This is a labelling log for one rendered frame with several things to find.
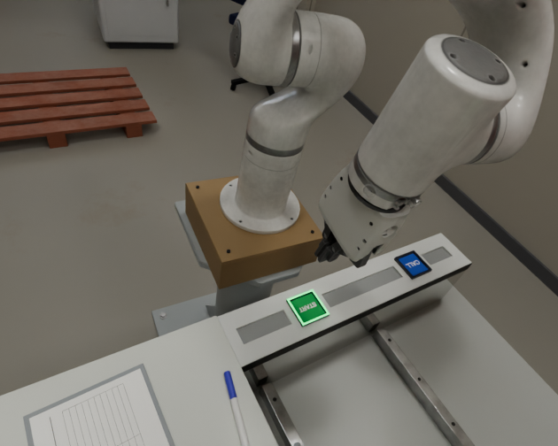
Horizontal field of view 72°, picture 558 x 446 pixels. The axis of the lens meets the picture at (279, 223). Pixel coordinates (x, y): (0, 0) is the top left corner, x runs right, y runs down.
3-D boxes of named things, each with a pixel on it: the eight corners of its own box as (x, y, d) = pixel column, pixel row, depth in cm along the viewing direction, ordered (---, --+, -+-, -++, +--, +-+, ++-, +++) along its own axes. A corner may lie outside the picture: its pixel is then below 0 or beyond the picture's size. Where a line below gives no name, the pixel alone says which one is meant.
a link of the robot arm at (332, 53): (240, 120, 79) (259, -6, 63) (321, 123, 85) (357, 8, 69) (252, 157, 71) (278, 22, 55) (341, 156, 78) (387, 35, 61)
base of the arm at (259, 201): (213, 179, 93) (220, 111, 80) (286, 178, 99) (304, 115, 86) (227, 237, 81) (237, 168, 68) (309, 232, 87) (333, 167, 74)
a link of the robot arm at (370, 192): (445, 191, 41) (429, 207, 44) (399, 133, 45) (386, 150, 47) (388, 209, 37) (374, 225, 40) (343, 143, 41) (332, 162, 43)
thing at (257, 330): (442, 298, 92) (473, 262, 82) (232, 402, 67) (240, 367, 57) (415, 269, 97) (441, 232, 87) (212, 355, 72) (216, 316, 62)
